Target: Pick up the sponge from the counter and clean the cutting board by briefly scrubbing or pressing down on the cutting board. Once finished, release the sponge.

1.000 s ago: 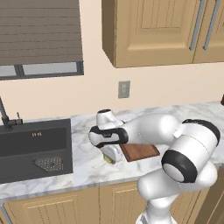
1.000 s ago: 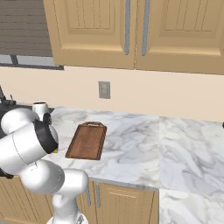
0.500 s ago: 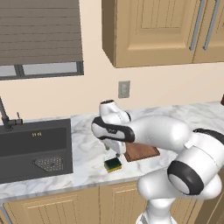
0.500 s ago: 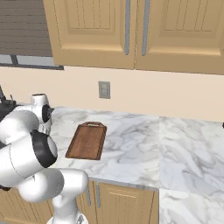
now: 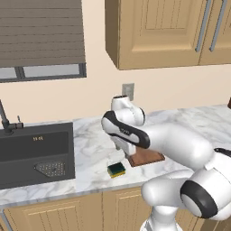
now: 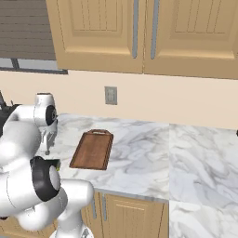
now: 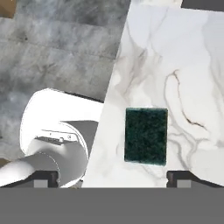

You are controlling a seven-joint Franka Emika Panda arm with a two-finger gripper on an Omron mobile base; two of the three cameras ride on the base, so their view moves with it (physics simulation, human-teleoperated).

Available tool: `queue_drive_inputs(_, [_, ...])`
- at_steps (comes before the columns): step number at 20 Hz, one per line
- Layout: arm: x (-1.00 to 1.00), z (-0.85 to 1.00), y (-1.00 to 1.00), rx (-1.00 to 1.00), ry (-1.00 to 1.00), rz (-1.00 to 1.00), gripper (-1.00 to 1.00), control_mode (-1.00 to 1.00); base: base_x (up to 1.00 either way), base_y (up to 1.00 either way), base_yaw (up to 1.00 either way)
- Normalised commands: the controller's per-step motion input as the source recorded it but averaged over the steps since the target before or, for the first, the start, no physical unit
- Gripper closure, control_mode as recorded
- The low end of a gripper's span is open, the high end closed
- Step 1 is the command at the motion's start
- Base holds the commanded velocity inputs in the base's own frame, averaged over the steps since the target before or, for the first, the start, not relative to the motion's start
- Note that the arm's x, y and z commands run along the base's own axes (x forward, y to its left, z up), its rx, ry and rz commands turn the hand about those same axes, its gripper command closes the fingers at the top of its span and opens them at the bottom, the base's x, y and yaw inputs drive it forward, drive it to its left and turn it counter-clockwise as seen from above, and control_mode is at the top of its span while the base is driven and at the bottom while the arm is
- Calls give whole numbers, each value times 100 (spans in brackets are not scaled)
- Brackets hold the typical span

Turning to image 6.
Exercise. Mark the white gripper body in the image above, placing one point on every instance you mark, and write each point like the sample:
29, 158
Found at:
49, 136

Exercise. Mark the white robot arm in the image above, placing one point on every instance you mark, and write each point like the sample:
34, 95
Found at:
18, 182

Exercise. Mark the green and yellow sponge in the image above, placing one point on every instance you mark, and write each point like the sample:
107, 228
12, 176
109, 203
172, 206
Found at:
57, 165

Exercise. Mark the brown wooden cutting board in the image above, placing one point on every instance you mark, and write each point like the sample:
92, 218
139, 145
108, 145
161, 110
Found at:
92, 150

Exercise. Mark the tan base cupboard door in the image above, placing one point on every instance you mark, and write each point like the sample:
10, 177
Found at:
89, 223
136, 217

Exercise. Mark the tan base cupboard front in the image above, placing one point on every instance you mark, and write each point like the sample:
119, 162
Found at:
9, 231

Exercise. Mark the window with brown blind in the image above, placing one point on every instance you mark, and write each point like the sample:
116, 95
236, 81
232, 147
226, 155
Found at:
24, 31

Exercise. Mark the grey wall socket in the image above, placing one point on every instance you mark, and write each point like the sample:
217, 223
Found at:
111, 95

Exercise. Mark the tan wall cupboard door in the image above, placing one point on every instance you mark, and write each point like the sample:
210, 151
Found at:
198, 37
96, 34

